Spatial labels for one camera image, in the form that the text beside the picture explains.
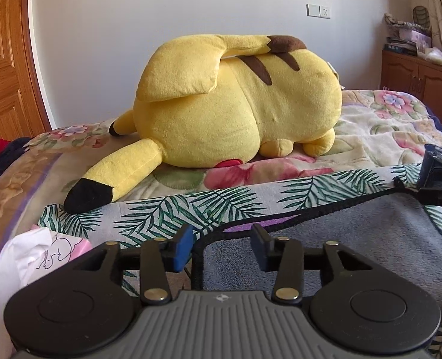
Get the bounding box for grey towel with black trim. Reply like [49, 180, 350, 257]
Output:
[190, 177, 442, 331]

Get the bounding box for patterned cloth bundle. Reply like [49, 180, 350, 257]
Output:
[383, 13, 431, 34]

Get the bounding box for palm leaf print cloth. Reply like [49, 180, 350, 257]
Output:
[38, 162, 442, 359]

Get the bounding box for white plastic bag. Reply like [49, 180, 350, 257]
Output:
[423, 46, 442, 71]

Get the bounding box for white bag with cartoon print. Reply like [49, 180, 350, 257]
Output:
[0, 226, 95, 346]

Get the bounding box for white wall socket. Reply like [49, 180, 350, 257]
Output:
[306, 3, 332, 19]

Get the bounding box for wooden door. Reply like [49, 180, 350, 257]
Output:
[0, 0, 54, 151]

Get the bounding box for dark navy cloth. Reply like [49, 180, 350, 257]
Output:
[0, 137, 33, 200]

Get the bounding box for purple box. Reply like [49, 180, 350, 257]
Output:
[398, 28, 433, 54]

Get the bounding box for wooden cabinet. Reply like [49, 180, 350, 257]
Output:
[379, 49, 442, 121]

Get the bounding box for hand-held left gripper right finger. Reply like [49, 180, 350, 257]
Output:
[251, 223, 372, 304]

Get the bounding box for stack of books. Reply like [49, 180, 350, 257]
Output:
[383, 37, 419, 57]

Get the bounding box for yellow plush toy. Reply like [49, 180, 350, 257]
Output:
[63, 34, 344, 214]

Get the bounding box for floral bed quilt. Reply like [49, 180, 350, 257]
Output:
[0, 89, 442, 359]

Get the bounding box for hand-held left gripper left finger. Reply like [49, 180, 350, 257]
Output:
[72, 226, 195, 306]

